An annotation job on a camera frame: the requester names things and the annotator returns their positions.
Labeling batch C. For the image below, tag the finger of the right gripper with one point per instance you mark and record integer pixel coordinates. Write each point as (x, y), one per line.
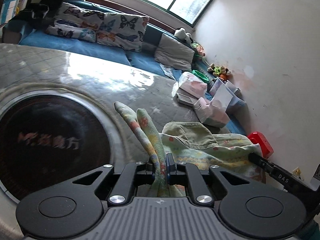
(267, 166)

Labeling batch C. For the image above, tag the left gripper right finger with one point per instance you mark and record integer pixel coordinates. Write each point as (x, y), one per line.
(220, 204)

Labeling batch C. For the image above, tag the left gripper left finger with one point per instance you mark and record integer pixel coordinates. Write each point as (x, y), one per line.
(75, 206)

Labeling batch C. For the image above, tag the green patterned child's garment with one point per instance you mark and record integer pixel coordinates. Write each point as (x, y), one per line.
(190, 142)

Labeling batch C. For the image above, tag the red plastic stool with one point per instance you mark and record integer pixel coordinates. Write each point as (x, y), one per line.
(259, 138)

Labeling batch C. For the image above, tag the round black induction cooktop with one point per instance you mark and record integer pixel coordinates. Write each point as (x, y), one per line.
(48, 136)

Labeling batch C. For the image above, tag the pink green tissue pack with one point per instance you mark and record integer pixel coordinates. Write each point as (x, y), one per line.
(210, 115)

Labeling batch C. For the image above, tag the clear plastic storage bin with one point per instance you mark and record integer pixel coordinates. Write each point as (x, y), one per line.
(226, 96)

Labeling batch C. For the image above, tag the colourful plush toy pile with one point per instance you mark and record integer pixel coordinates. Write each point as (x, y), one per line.
(220, 72)

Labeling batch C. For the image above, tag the green plastic bowl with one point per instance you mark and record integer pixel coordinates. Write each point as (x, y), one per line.
(201, 76)

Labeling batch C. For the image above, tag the pink tissue pack far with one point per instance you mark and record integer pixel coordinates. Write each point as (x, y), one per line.
(192, 85)

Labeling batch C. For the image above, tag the grey plain cushion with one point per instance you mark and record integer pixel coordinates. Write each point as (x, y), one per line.
(174, 54)

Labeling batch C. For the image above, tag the black white plush toy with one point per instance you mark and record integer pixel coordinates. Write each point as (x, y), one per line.
(183, 36)

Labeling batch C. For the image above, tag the large butterfly print cushion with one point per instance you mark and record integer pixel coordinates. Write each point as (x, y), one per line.
(125, 31)

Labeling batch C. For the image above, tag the long butterfly print cushion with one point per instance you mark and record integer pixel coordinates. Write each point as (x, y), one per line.
(71, 21)

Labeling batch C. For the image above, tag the black clothing pile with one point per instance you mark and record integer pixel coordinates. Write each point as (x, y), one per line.
(35, 13)

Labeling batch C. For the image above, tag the blue white cabinet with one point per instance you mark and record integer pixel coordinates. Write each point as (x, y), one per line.
(8, 10)

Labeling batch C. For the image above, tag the wall power socket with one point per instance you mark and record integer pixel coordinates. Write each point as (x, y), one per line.
(297, 172)

